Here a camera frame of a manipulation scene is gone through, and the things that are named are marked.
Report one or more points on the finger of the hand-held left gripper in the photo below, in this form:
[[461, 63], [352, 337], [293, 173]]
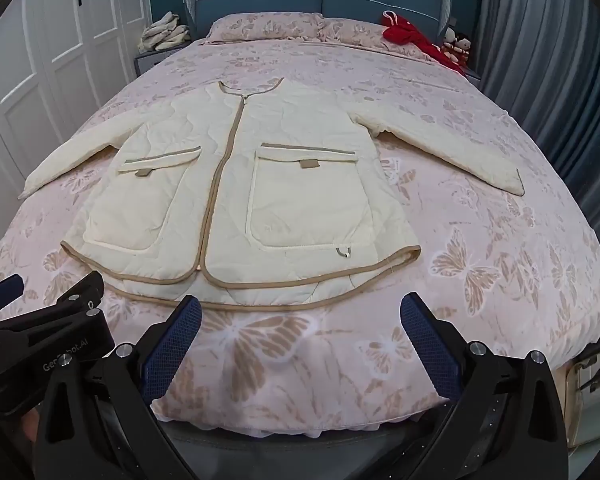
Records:
[[77, 296], [2, 291]]

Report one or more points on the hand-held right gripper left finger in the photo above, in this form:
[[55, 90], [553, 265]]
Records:
[[172, 350]]

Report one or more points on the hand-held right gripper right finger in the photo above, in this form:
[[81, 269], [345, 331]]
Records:
[[430, 347]]

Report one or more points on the cream quilted jacket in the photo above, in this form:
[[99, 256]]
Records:
[[280, 160]]

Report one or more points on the pile of cream clothes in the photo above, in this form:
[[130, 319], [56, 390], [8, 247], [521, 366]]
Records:
[[165, 32]]

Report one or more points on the pink butterfly print duvet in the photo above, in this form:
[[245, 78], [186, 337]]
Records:
[[480, 240]]

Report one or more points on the grey nightstand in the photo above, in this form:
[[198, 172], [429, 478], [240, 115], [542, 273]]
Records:
[[150, 62]]

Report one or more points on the white wardrobe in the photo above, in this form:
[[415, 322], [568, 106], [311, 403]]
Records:
[[55, 35]]

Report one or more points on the plush doll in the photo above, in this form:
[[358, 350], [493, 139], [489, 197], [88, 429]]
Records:
[[457, 42]]

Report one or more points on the grey curtain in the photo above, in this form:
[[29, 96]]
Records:
[[540, 60]]

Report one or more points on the red garment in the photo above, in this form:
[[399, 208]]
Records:
[[405, 35]]

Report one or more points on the pink floral pillow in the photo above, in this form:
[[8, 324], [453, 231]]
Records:
[[350, 31], [265, 27]]

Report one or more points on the wooden bed frame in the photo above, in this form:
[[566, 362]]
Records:
[[577, 400]]

